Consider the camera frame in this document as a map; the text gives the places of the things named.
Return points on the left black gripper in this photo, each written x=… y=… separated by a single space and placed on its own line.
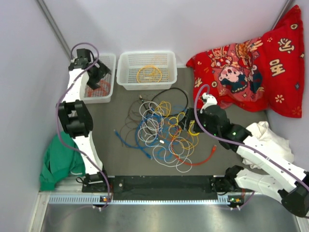
x=103 y=70

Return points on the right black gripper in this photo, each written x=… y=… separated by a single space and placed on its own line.
x=190 y=115

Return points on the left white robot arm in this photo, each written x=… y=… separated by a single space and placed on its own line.
x=85 y=70

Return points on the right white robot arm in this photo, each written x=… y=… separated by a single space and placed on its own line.
x=284 y=181

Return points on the left white plastic basket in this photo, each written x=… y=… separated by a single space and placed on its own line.
x=104 y=93

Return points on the white plastic basket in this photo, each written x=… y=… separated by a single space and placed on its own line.
x=104 y=93
x=147 y=70

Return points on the right white plastic basket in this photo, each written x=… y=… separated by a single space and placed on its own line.
x=147 y=70

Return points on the white cloth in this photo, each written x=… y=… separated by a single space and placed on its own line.
x=278 y=145

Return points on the red printed pillow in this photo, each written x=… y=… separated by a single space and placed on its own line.
x=267 y=72

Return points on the green cloth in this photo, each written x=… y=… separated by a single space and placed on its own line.
x=59 y=162

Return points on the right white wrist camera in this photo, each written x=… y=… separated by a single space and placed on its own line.
x=208 y=100

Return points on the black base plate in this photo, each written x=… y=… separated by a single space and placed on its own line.
x=176 y=187

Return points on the grey slotted cable duct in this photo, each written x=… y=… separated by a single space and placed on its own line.
x=101 y=200

